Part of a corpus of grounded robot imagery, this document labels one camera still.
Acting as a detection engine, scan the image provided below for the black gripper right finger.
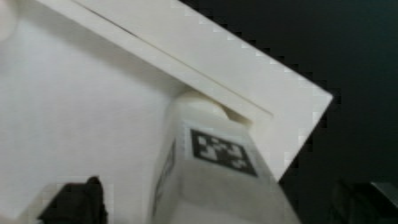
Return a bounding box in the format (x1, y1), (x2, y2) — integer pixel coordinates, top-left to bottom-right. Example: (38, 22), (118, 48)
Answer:
(331, 180), (398, 224)

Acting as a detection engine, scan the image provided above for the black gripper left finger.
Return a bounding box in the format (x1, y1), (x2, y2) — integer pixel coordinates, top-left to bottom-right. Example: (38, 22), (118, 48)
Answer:
(38, 176), (109, 224)

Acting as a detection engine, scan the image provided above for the white table leg with tag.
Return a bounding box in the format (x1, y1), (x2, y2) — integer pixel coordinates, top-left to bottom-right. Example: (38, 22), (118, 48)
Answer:
(148, 91), (301, 224)

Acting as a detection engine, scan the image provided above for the white square tabletop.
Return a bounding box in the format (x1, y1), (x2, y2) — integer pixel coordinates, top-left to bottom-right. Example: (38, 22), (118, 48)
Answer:
(0, 0), (333, 224)

